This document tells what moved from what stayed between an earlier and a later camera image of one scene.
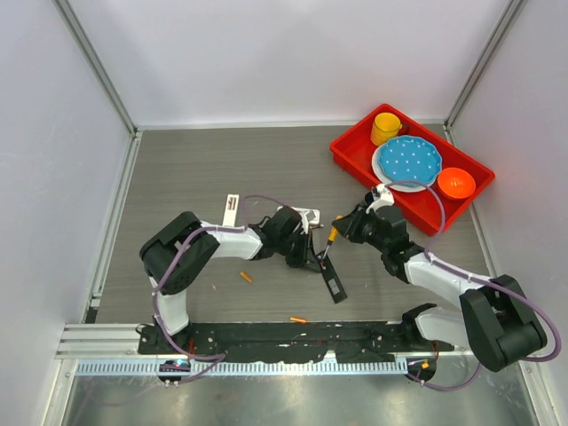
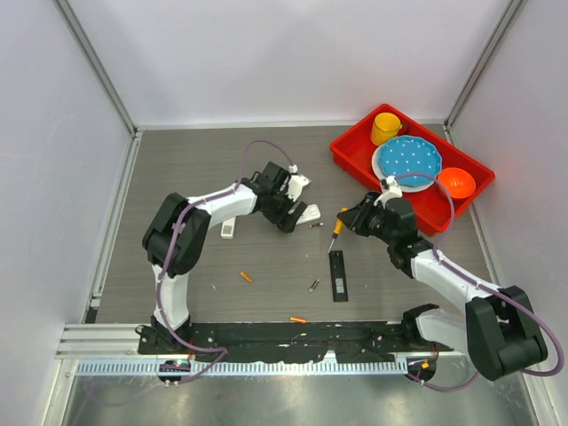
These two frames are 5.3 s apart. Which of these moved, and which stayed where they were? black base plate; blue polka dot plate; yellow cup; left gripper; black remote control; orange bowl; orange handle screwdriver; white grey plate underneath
Moved: black remote control; left gripper; orange handle screwdriver
Stayed: orange bowl; black base plate; blue polka dot plate; white grey plate underneath; yellow cup
